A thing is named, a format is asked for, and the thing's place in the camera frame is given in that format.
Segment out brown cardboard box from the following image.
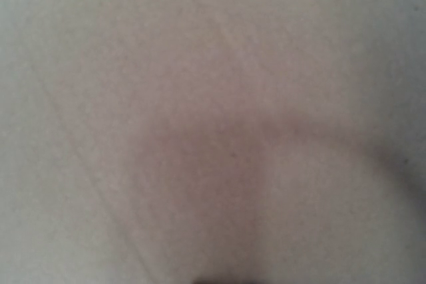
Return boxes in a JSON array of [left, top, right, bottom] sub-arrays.
[[1, 0, 425, 283]]

